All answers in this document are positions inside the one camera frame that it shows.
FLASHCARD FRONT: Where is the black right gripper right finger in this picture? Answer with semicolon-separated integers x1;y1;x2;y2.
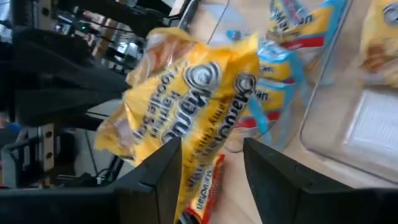
243;137;398;224

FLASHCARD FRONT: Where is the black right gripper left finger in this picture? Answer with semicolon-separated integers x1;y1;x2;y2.
0;136;183;224

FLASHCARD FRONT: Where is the yellow Maruchan ramen pack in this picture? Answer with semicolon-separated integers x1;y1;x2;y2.
359;0;398;88
94;26;224;170
174;32;261;220

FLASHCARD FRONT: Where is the red Maruchan ramen pack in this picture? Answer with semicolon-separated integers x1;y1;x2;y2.
183;153;227;224

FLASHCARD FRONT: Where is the clear plastic bin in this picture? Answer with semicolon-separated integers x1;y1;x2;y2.
298;0;398;185
223;0;354;154
177;0;231;46

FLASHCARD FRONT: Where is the person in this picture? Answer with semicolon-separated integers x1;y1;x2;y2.
0;111;22;149

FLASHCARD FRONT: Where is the black floor cable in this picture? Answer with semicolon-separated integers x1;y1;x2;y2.
60;155;127;189

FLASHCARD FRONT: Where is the beige perforated bracket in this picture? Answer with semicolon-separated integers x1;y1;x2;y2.
36;0;56;174

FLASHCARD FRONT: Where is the black metal table frame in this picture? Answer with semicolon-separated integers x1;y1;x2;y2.
55;0;193;38

